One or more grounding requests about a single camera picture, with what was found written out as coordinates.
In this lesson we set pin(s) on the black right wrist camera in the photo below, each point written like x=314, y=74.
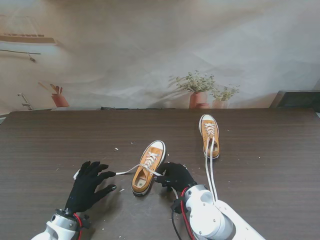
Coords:
x=176, y=206

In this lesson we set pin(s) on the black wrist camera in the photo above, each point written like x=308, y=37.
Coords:
x=176, y=206
x=86, y=221

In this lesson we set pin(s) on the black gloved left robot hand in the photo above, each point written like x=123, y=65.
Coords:
x=85, y=190

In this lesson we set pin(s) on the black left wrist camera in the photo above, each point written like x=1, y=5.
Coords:
x=86, y=221

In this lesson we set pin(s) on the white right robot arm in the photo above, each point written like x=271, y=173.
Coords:
x=212, y=215

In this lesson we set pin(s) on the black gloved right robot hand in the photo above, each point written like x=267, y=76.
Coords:
x=177, y=177

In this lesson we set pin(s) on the white shoelace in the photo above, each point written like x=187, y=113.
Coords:
x=207, y=170
x=125, y=172

